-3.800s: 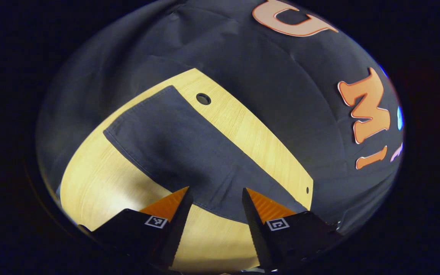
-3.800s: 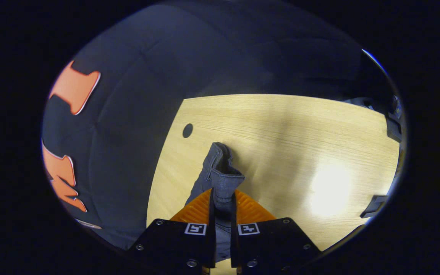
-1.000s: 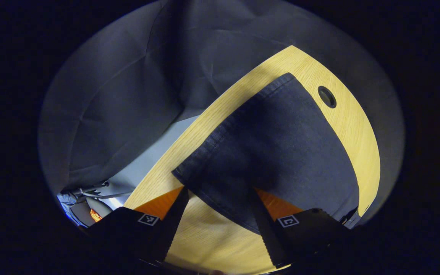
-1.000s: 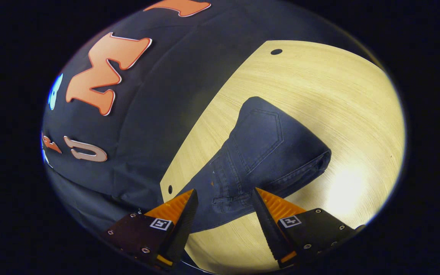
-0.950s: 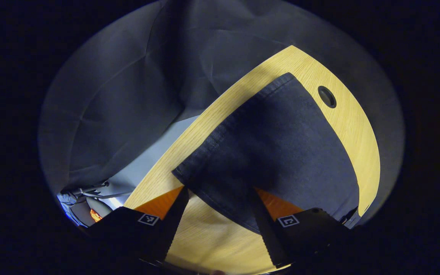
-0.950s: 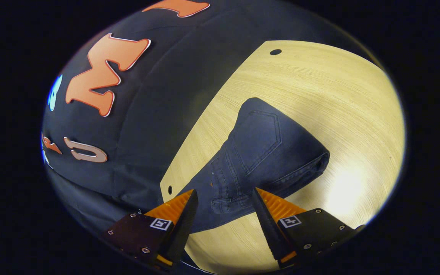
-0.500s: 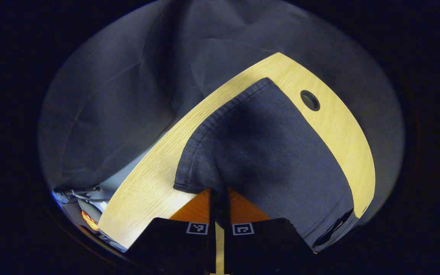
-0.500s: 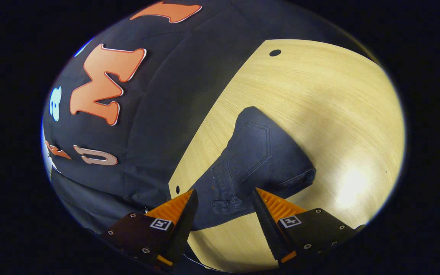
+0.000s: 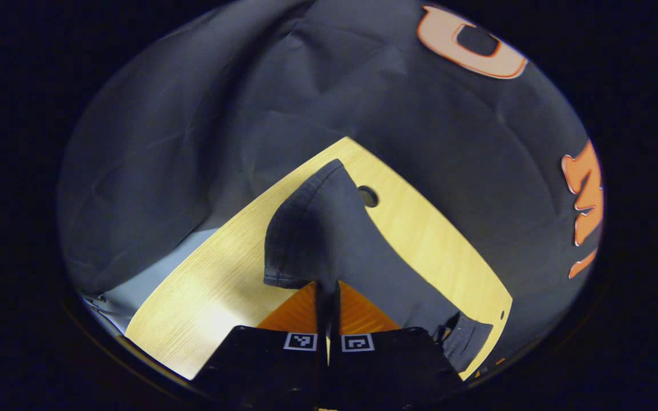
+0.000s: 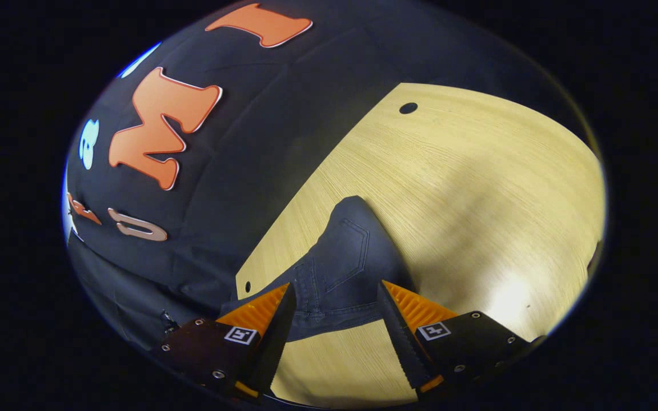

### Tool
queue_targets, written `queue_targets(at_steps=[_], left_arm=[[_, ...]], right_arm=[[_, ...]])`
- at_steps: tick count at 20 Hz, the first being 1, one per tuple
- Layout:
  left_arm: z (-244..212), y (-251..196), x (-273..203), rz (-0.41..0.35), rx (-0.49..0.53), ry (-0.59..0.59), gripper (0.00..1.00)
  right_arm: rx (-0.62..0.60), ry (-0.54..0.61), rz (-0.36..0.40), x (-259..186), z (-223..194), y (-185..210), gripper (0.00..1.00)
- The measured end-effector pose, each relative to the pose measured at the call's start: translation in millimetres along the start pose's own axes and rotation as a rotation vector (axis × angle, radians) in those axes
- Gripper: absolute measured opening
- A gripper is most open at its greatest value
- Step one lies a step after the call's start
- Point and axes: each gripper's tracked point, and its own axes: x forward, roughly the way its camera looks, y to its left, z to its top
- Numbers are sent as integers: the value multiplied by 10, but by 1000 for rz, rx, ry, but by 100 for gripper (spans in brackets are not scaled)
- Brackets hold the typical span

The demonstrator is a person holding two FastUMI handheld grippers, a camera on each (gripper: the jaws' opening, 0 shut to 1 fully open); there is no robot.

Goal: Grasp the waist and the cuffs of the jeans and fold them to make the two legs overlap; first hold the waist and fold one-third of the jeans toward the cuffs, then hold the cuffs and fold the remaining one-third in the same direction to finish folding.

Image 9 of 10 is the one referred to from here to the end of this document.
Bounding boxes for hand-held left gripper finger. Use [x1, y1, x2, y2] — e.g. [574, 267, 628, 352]
[191, 280, 328, 410]
[328, 280, 468, 410]

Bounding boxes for dark grey jeans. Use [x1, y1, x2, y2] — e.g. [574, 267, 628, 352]
[263, 159, 494, 374]

